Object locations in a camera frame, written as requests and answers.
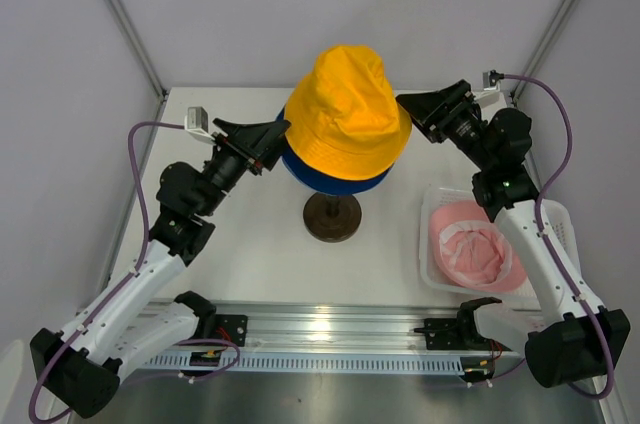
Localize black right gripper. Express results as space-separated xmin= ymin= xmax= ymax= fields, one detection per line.
xmin=395 ymin=80 xmax=495 ymax=171

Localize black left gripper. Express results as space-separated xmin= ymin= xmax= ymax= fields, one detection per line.
xmin=196 ymin=118 xmax=294 ymax=217

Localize dark blue bucket hat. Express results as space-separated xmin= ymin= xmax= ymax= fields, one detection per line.
xmin=277 ymin=102 xmax=408 ymax=196

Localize yellow bucket hat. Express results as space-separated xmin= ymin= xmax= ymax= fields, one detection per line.
xmin=284 ymin=45 xmax=412 ymax=181

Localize mannequin head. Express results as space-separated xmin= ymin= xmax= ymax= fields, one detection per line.
xmin=303 ymin=192 xmax=362 ymax=243

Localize pink bucket hat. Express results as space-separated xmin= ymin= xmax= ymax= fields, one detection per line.
xmin=428 ymin=200 xmax=527 ymax=294

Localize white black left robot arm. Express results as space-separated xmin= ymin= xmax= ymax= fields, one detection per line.
xmin=28 ymin=119 xmax=290 ymax=423

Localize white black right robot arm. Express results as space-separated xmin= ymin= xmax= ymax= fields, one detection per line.
xmin=396 ymin=80 xmax=631 ymax=400

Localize white plastic basket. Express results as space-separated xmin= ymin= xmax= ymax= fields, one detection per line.
xmin=418 ymin=187 xmax=580 ymax=309

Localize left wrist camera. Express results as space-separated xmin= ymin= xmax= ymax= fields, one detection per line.
xmin=183 ymin=106 xmax=217 ymax=145

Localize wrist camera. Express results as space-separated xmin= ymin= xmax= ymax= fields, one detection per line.
xmin=474 ymin=70 xmax=503 ymax=108
xmin=183 ymin=106 xmax=217 ymax=145

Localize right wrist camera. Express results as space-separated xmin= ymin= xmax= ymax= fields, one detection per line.
xmin=474 ymin=70 xmax=503 ymax=108

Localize aluminium front rail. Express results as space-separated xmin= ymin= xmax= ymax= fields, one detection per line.
xmin=64 ymin=301 xmax=612 ymax=358

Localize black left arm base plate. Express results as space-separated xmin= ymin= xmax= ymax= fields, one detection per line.
xmin=195 ymin=313 xmax=249 ymax=347

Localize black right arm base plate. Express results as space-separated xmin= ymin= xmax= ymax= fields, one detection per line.
xmin=413 ymin=318 xmax=510 ymax=351

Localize aluminium right corner post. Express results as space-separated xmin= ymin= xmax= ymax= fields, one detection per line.
xmin=520 ymin=0 xmax=581 ymax=78

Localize aluminium corner post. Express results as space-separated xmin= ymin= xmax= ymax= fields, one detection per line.
xmin=520 ymin=0 xmax=581 ymax=78
xmin=103 ymin=0 xmax=167 ymax=101

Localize aluminium left corner post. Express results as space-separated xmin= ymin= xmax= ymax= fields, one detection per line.
xmin=103 ymin=0 xmax=167 ymax=101

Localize white slotted cable duct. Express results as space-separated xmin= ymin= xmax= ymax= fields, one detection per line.
xmin=142 ymin=350 xmax=464 ymax=376

